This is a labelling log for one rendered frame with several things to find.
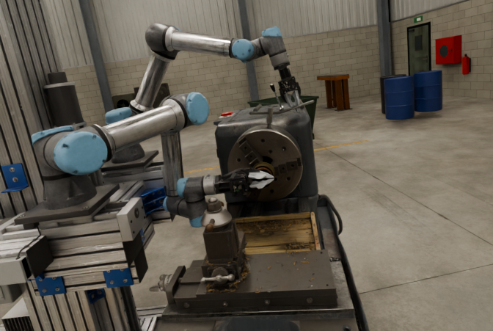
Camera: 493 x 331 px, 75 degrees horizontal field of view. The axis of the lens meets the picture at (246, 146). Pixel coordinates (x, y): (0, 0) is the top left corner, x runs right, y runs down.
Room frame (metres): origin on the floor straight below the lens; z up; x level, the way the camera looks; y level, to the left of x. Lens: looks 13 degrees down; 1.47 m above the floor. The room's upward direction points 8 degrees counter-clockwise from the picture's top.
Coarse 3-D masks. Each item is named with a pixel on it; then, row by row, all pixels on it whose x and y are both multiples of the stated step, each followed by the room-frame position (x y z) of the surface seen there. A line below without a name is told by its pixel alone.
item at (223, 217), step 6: (222, 210) 0.76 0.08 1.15; (204, 216) 0.75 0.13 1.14; (210, 216) 0.74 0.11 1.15; (216, 216) 0.74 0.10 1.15; (222, 216) 0.74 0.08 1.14; (228, 216) 0.75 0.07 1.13; (204, 222) 0.74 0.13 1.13; (216, 222) 0.73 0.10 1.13; (222, 222) 0.73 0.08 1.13; (228, 222) 0.74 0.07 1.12
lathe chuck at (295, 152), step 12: (252, 132) 1.30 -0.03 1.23; (264, 132) 1.30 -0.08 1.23; (276, 132) 1.29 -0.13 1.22; (252, 144) 1.30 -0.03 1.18; (264, 144) 1.30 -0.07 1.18; (276, 144) 1.29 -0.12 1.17; (288, 144) 1.28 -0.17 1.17; (240, 156) 1.31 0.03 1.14; (276, 156) 1.29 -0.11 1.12; (288, 156) 1.28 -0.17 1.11; (300, 156) 1.28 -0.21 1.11; (228, 168) 1.32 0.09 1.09; (300, 168) 1.28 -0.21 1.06; (276, 180) 1.29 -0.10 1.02; (288, 180) 1.29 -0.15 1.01; (264, 192) 1.30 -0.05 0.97; (276, 192) 1.29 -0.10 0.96; (288, 192) 1.29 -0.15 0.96
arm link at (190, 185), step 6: (180, 180) 1.17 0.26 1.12; (186, 180) 1.16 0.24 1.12; (192, 180) 1.16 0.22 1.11; (198, 180) 1.15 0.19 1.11; (180, 186) 1.15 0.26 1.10; (186, 186) 1.14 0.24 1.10; (192, 186) 1.14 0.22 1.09; (198, 186) 1.14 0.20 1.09; (180, 192) 1.15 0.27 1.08; (186, 192) 1.14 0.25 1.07; (192, 192) 1.14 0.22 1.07; (198, 192) 1.14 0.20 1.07; (204, 192) 1.13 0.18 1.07; (186, 198) 1.15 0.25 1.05; (192, 198) 1.14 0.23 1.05; (198, 198) 1.14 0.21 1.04
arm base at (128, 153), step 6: (138, 144) 1.47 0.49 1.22; (120, 150) 1.42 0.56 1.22; (126, 150) 1.42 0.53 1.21; (132, 150) 1.44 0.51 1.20; (138, 150) 1.45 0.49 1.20; (114, 156) 1.42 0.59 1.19; (120, 156) 1.41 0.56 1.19; (126, 156) 1.41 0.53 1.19; (132, 156) 1.42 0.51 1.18; (138, 156) 1.44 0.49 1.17; (114, 162) 1.42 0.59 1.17; (120, 162) 1.41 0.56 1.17
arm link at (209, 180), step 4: (208, 176) 1.16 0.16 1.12; (212, 176) 1.15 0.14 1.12; (204, 180) 1.14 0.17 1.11; (208, 180) 1.14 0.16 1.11; (212, 180) 1.14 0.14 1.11; (204, 184) 1.13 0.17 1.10; (208, 184) 1.13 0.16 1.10; (212, 184) 1.13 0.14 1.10; (204, 188) 1.13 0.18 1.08; (208, 188) 1.13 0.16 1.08; (212, 188) 1.13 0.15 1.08; (208, 192) 1.13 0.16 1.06; (212, 192) 1.13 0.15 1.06
